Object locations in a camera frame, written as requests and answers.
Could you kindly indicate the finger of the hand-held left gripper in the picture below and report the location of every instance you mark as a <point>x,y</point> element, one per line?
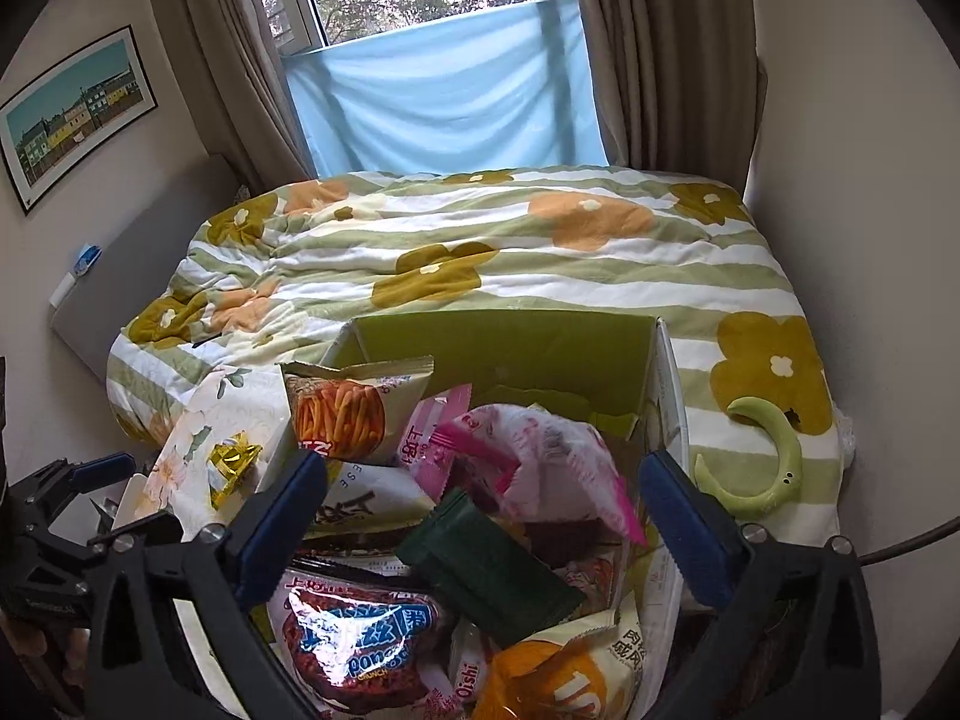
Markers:
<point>139,529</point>
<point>97,470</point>

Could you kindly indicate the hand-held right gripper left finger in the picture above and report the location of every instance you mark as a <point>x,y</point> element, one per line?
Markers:
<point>277,517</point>

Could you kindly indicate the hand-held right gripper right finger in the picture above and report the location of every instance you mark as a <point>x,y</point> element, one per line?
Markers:
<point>682,532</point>

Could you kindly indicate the pink striped marshmallow packet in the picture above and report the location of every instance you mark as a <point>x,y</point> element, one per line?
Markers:
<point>547,457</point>

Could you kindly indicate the person's left hand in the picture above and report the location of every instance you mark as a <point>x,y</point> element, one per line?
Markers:
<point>45,645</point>

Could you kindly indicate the white black lettered snack packet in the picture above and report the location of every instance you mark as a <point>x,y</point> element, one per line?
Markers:
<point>360,502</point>

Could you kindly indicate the floral gift box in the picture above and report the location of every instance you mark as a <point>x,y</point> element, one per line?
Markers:
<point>202,427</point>

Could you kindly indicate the green crescent neck massager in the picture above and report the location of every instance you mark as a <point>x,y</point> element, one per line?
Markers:
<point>780,465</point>

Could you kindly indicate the fries snack packet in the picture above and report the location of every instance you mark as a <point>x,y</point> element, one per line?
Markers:
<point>345,412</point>

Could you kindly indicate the small pink snack packet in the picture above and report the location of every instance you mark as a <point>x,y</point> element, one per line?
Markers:
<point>431,439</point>

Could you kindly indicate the orange and cream snack packet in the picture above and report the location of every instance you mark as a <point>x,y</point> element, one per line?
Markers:
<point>555,675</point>

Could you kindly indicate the dark green snack packet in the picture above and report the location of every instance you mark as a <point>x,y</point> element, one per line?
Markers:
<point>487,570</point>

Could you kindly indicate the small blue white item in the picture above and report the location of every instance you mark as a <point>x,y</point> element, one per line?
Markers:
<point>88,256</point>

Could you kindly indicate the grey padded headboard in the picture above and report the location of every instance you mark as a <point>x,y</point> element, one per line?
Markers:
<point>150,255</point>

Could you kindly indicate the small white snack packet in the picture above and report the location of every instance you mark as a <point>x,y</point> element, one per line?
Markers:
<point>466,671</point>

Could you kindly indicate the floral striped quilt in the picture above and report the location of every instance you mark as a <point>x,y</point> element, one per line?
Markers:
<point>525,255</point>

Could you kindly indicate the beige curtain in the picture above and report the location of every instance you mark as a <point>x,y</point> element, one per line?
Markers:
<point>660,52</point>
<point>232,52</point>

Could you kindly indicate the light blue cloth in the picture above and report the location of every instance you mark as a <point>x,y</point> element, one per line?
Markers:
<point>450,97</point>

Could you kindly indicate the framed wall picture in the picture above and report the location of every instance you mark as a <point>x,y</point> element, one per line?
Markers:
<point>75,112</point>

